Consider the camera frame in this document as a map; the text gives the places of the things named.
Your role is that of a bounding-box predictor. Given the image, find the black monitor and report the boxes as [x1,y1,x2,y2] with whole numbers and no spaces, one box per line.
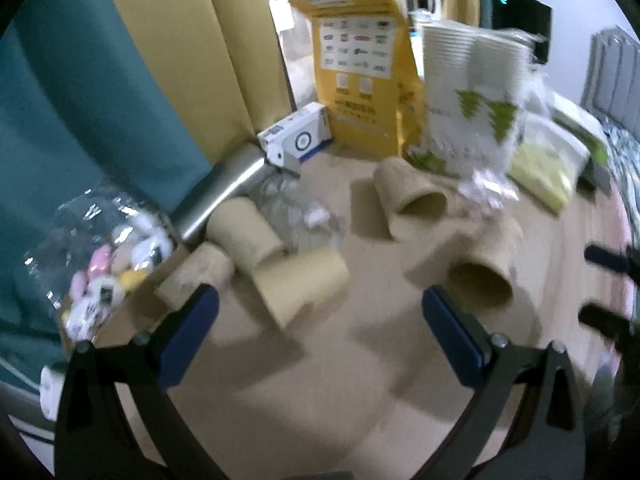
[491,0,552,65]

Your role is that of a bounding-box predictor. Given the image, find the white paper cup stack pack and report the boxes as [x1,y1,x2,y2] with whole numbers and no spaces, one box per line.
[406,20,534,179]

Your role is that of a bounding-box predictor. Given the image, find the white blue small box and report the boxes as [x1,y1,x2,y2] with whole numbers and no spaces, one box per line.
[257,102,333,174]

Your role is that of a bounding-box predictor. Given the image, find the small clear sticker bag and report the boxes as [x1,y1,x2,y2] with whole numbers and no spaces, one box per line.
[457,169,520,218]

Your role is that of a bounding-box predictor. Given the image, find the brown paper cup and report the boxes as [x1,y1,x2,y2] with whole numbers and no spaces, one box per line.
[373,157,448,222]
[448,214,523,309]
[206,197,286,274]
[155,242,235,310]
[253,246,349,330]

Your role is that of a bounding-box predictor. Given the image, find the yellow tissue pack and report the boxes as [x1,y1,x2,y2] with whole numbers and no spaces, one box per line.
[509,113,590,216]

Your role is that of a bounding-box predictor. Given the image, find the plastic bag of toys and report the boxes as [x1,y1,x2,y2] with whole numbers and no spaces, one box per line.
[24,184,177,342]

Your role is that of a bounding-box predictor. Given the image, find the green white snack packs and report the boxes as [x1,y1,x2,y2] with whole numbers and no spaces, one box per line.
[551,91,608,166]

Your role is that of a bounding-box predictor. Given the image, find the yellow paper bag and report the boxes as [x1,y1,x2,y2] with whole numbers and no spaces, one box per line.
[288,0,423,159]

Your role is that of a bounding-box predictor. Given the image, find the silver steel thermos bottle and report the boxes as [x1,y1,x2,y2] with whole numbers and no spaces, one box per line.
[169,143,277,245]

